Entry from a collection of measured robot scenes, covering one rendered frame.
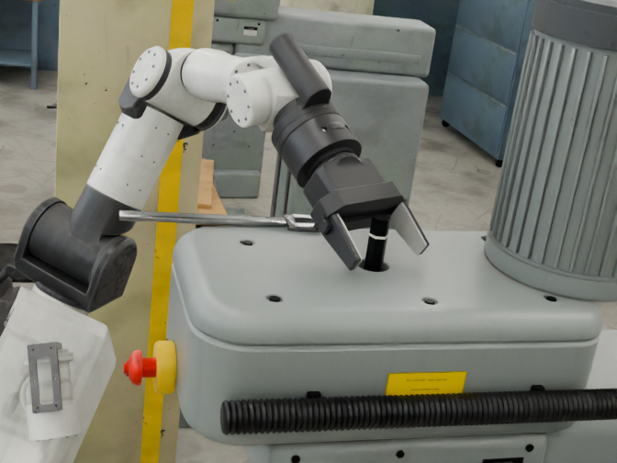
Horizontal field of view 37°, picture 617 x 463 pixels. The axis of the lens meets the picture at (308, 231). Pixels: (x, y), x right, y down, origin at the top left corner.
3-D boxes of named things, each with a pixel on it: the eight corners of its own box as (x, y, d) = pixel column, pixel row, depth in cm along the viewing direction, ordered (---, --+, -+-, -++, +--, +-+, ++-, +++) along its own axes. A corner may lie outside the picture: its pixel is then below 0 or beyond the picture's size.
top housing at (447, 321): (186, 457, 95) (198, 319, 90) (159, 334, 119) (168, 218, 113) (589, 438, 108) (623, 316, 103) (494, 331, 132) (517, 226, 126)
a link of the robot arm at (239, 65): (275, 127, 113) (221, 110, 123) (336, 113, 117) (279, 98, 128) (271, 73, 110) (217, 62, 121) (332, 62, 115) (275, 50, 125)
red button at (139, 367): (129, 392, 104) (130, 361, 102) (126, 374, 107) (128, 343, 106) (158, 391, 104) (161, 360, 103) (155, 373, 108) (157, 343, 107)
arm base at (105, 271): (33, 273, 147) (-4, 268, 136) (71, 201, 148) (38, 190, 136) (111, 318, 144) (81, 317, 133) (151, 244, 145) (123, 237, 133)
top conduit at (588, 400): (224, 443, 91) (228, 412, 90) (217, 418, 95) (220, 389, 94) (623, 425, 104) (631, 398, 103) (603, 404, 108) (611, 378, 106)
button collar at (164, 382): (156, 404, 104) (160, 357, 102) (151, 376, 109) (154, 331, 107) (173, 403, 104) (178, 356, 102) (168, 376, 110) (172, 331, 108)
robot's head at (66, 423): (22, 439, 125) (33, 441, 117) (16, 363, 126) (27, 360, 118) (72, 433, 127) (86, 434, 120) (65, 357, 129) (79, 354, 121)
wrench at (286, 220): (118, 224, 109) (119, 218, 109) (118, 211, 113) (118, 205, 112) (320, 232, 115) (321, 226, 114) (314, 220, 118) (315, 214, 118)
